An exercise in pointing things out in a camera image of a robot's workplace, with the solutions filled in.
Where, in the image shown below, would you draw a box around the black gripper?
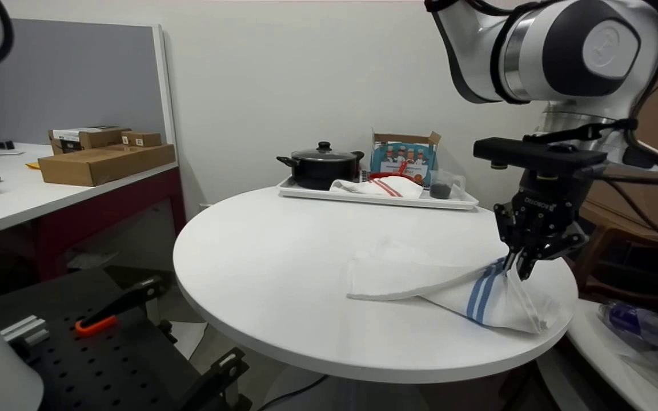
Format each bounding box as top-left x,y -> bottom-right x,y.
494,169 -> 587,284

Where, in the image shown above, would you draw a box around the white cloth with blue stripes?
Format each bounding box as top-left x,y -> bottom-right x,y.
346,239 -> 564,337

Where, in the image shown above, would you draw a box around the white cloth with red stripes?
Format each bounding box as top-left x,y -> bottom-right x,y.
329,174 -> 427,203

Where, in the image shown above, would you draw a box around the white rectangular tray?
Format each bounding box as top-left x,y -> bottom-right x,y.
276,175 -> 482,213

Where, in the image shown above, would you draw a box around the white round side table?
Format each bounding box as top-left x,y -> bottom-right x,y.
567,300 -> 658,411

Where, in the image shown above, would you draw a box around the clear plastic bag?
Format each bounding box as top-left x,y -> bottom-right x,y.
602,294 -> 658,383

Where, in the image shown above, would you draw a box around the colourful printed cardboard box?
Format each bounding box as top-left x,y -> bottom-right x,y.
369,129 -> 444,188

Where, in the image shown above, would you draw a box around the black cooking pot with lid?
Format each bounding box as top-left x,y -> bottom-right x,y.
275,140 -> 366,192

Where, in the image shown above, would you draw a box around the small closed cardboard box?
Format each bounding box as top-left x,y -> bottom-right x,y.
119,129 -> 164,148

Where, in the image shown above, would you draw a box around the black perforated board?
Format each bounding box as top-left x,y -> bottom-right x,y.
0,265 -> 251,411

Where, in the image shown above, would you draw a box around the flat brown cardboard box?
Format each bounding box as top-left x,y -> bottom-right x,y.
37,141 -> 179,188

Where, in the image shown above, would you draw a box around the open small cardboard box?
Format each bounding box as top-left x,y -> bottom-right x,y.
49,125 -> 129,158

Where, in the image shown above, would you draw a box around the grey partition panel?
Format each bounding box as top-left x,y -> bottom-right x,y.
0,14 -> 179,145

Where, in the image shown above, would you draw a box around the silver aluminium profile pieces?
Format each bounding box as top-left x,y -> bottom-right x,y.
0,313 -> 50,346

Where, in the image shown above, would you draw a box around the white desk with red front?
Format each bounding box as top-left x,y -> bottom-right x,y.
0,140 -> 188,284

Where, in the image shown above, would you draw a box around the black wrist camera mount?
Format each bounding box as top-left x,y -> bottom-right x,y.
472,135 -> 610,180

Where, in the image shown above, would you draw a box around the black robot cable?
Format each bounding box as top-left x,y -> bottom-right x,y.
587,116 -> 658,247

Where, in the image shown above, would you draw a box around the black floor cable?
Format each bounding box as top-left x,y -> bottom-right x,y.
256,372 -> 332,411

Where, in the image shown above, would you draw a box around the black clamp with orange handle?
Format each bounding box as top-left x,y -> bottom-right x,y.
73,273 -> 171,341

